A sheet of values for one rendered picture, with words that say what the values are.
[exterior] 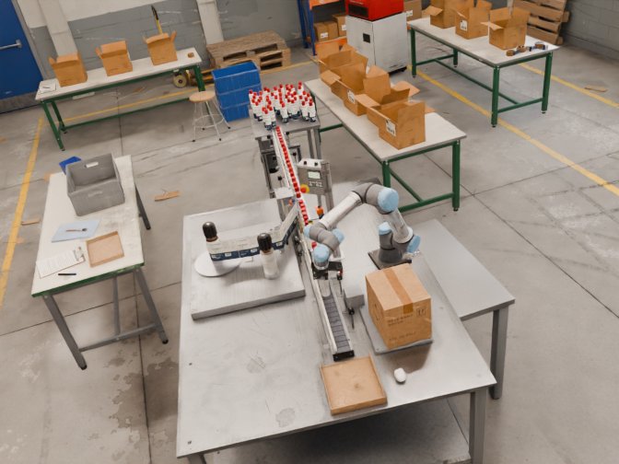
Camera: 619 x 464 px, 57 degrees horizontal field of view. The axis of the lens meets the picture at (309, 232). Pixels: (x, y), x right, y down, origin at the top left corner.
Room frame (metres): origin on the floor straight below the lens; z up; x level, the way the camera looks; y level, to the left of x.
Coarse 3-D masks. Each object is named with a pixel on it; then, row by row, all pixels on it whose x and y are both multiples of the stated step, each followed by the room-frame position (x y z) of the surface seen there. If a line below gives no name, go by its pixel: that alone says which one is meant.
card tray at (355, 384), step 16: (336, 368) 1.99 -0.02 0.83; (352, 368) 1.97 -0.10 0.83; (368, 368) 1.95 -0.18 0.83; (336, 384) 1.89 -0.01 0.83; (352, 384) 1.87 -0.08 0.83; (368, 384) 1.85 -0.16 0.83; (336, 400) 1.79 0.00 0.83; (352, 400) 1.77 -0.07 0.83; (368, 400) 1.73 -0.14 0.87; (384, 400) 1.74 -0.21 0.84
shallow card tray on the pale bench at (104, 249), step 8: (112, 232) 3.67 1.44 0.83; (88, 240) 3.61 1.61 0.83; (96, 240) 3.63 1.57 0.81; (104, 240) 3.62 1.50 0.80; (112, 240) 3.60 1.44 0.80; (120, 240) 3.53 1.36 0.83; (88, 248) 3.55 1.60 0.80; (96, 248) 3.53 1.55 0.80; (104, 248) 3.51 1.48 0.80; (112, 248) 3.50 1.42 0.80; (120, 248) 3.48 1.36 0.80; (88, 256) 3.40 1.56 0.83; (96, 256) 3.42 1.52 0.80; (104, 256) 3.40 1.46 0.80; (112, 256) 3.34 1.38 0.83; (120, 256) 3.36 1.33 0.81; (96, 264) 3.30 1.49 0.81
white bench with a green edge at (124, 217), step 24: (120, 168) 4.82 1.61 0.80; (48, 192) 4.58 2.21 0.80; (48, 216) 4.14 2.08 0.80; (72, 216) 4.07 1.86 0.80; (96, 216) 4.00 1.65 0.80; (120, 216) 3.94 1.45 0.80; (144, 216) 5.01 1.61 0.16; (48, 240) 3.76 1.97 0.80; (72, 240) 3.70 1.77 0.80; (120, 264) 3.27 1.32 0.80; (144, 264) 3.26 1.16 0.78; (48, 288) 3.13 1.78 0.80; (72, 288) 3.20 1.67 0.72; (144, 288) 3.28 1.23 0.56; (72, 336) 3.19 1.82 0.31; (120, 336) 3.23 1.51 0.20
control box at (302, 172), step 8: (312, 160) 3.01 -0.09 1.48; (320, 160) 3.00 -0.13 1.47; (328, 160) 2.98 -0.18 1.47; (304, 168) 2.96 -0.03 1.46; (312, 168) 2.93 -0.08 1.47; (320, 168) 2.91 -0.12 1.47; (304, 176) 2.96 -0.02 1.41; (304, 184) 2.96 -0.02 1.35; (312, 192) 2.94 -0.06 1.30; (320, 192) 2.92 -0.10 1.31
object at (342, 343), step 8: (328, 296) 2.48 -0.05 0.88; (328, 304) 2.42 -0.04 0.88; (328, 312) 2.35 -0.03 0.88; (336, 312) 2.34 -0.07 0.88; (336, 320) 2.28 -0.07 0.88; (336, 328) 2.22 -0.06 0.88; (336, 336) 2.16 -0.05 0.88; (344, 336) 2.15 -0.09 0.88; (336, 344) 2.10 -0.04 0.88; (344, 344) 2.09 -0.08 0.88; (336, 352) 2.05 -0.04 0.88; (344, 352) 2.05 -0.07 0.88
